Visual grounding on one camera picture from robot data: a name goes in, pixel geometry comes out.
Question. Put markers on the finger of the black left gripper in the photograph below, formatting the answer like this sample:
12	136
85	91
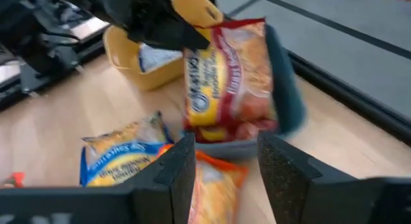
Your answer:
180	41

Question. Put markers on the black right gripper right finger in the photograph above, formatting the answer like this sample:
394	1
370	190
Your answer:
289	192

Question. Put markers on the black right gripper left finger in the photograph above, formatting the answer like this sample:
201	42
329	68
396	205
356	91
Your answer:
173	185

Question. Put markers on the blue Maruchan noodle pack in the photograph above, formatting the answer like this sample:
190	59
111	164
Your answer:
122	160
157	58

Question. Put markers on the orange Maruchan noodle pack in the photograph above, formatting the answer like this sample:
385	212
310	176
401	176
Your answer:
13	179
215	192

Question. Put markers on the red Maruchan noodle pack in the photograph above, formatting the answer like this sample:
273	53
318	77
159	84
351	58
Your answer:
231	79

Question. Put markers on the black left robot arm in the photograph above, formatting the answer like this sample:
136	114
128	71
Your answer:
32	31

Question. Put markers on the yellow plastic bin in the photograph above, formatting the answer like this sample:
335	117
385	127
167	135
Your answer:
128	57

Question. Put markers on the teal plastic bin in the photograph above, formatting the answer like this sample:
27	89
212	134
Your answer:
285	99

